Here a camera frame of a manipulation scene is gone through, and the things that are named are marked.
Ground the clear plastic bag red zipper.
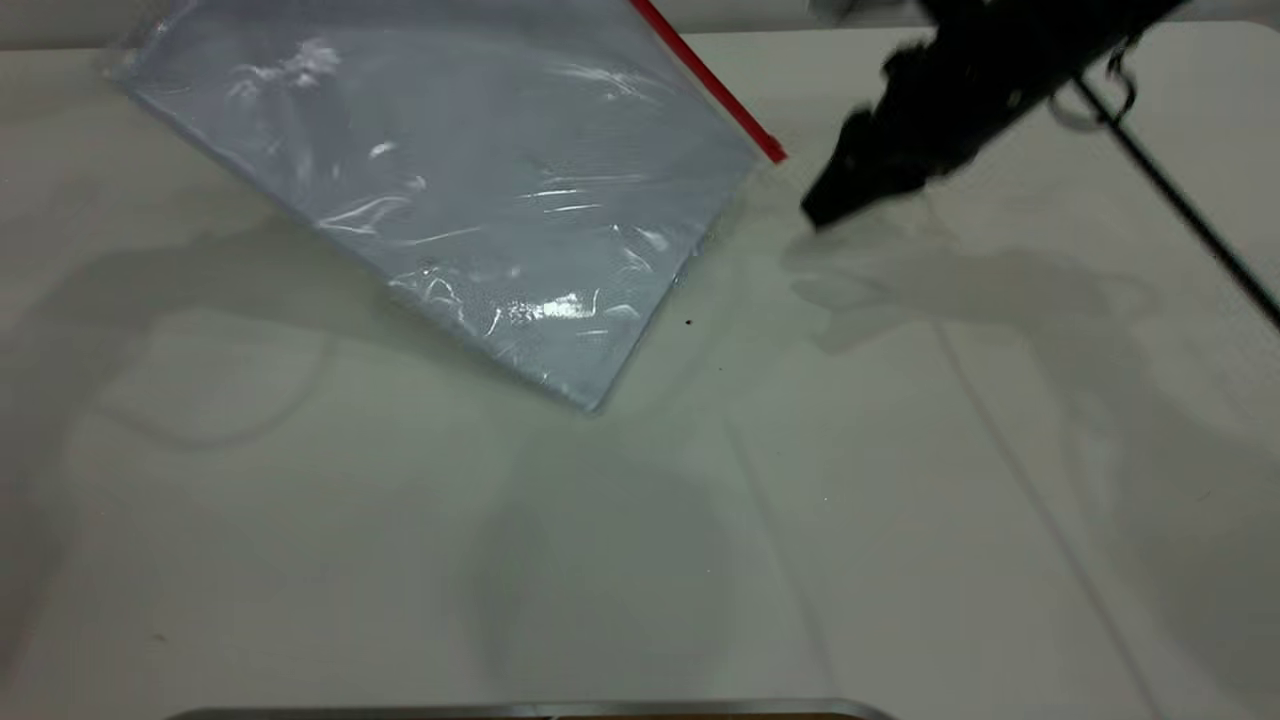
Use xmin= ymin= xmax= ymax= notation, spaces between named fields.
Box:
xmin=104 ymin=0 xmax=789 ymax=414

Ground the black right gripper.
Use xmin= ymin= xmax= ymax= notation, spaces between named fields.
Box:
xmin=799 ymin=0 xmax=1086 ymax=230

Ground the grey metal edge strip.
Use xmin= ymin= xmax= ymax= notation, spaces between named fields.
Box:
xmin=163 ymin=698 xmax=898 ymax=720

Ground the black braided cable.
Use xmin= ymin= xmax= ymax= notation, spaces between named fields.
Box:
xmin=1048 ymin=38 xmax=1280 ymax=333

